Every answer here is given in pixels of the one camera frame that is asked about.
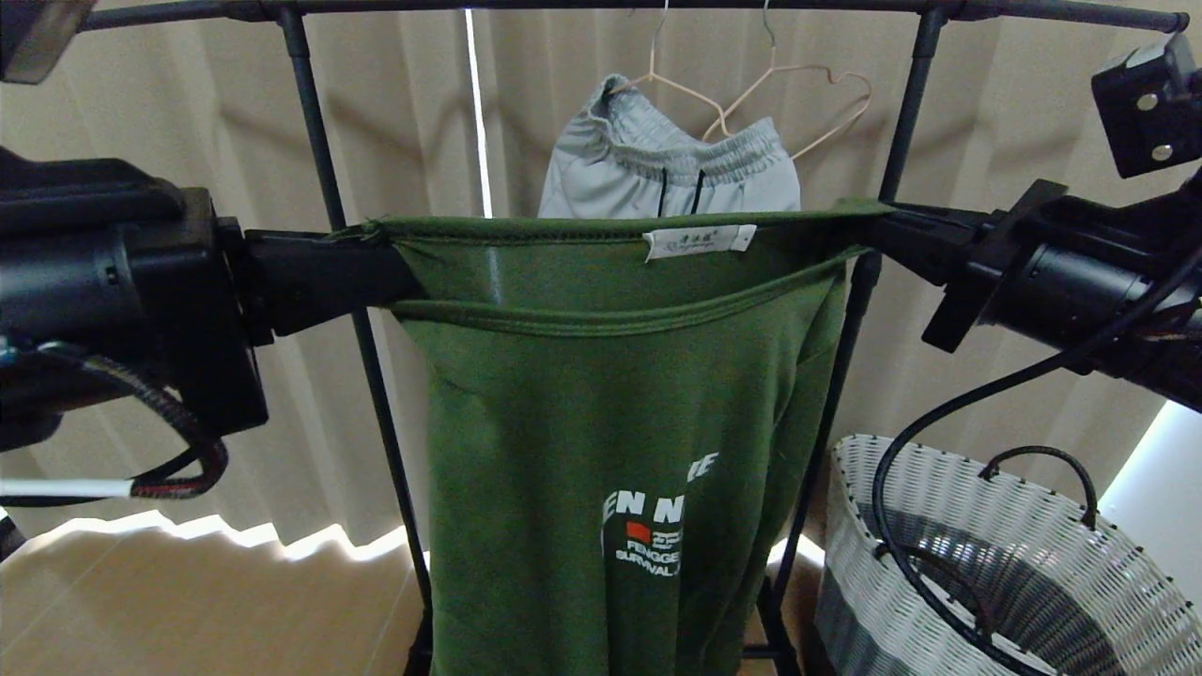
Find pale grey shorts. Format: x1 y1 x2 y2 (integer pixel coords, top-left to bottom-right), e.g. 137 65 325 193
537 75 802 219

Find black cable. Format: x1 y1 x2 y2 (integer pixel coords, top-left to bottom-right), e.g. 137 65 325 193
871 239 1202 676

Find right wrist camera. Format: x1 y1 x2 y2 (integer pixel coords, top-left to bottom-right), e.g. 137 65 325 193
1091 33 1202 179

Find black clothes rack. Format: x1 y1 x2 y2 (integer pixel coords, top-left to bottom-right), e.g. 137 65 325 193
80 0 1189 676

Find white laundry basket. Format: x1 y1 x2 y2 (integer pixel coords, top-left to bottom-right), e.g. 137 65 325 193
815 434 1202 676

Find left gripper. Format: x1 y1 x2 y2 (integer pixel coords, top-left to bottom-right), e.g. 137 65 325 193
0 150 273 452

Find pink clothes hanger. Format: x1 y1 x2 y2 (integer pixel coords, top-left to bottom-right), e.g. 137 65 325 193
700 0 872 161
606 0 729 142

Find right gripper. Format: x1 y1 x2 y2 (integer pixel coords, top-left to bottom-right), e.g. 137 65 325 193
922 180 1175 356

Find green garment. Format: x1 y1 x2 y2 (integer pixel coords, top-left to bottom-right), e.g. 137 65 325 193
333 199 893 676

